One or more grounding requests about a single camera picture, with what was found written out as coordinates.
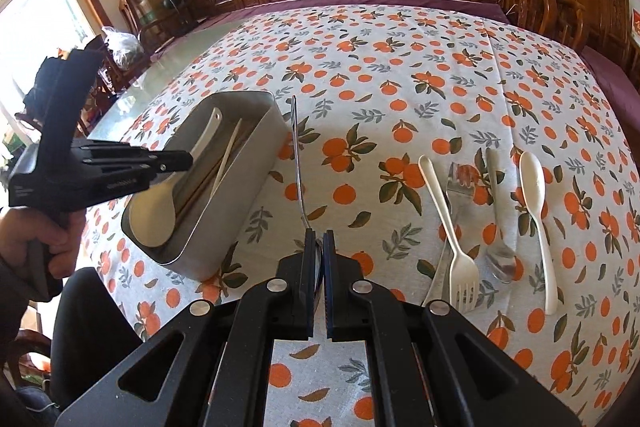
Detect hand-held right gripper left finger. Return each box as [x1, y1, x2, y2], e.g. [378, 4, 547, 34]
[55, 229, 321, 427]

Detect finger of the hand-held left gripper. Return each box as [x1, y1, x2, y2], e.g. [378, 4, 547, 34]
[75, 142, 194, 172]
[37, 39, 103, 148]

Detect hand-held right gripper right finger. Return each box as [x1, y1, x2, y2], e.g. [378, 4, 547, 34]
[322, 229, 583, 427]

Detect white rice paddle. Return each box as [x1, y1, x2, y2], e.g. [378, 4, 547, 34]
[131, 108, 223, 248]

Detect cream chopstick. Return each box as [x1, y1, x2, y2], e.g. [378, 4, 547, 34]
[175, 127, 241, 218]
[210, 118, 243, 198]

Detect rectangular metal tray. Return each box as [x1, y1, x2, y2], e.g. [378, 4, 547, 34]
[121, 90, 291, 282]

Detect metal spoon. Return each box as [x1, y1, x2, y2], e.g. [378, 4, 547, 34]
[482, 148, 518, 284]
[290, 96, 323, 298]

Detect white plastic fork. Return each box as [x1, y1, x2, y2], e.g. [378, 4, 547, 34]
[417, 155, 482, 314]

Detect metal fork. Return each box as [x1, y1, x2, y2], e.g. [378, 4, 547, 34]
[422, 162, 476, 308]

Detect white plastic spoon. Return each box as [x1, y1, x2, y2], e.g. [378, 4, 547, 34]
[519, 152, 560, 315]

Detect person's left forearm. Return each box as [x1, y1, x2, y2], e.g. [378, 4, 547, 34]
[0, 252, 56, 358]

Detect person's left hand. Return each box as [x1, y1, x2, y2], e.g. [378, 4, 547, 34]
[0, 207, 86, 280]

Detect black clothing pile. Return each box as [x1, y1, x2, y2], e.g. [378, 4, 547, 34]
[25, 54, 66, 118]

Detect clear plastic bag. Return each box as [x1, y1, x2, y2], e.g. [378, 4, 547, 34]
[102, 27, 151, 68]

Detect person's black pants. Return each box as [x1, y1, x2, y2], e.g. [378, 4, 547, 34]
[50, 267, 151, 413]

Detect orange print tablecloth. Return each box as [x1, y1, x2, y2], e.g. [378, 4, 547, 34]
[80, 4, 640, 427]

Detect purple sofa cushion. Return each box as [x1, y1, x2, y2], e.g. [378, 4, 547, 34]
[190, 0, 511, 32]

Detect purple armchair cushion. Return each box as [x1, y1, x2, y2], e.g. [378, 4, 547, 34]
[580, 46, 640, 108]

